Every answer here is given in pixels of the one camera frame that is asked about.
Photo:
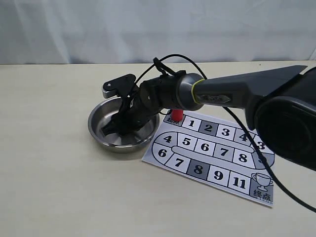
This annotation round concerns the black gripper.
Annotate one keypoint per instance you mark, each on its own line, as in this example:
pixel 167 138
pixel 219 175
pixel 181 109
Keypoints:
pixel 146 101

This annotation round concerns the red cylinder game piece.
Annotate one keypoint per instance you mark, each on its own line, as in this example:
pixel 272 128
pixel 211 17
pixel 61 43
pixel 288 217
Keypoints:
pixel 177 115

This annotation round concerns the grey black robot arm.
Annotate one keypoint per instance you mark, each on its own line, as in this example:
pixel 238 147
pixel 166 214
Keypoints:
pixel 279 104

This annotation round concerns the stainless steel round bowl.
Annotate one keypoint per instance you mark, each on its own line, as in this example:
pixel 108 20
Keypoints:
pixel 132 142

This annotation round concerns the paper game board sheet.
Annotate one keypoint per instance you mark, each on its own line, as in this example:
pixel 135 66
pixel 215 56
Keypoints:
pixel 215 152

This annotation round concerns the white curtain backdrop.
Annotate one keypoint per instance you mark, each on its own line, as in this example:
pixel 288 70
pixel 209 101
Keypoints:
pixel 136 31

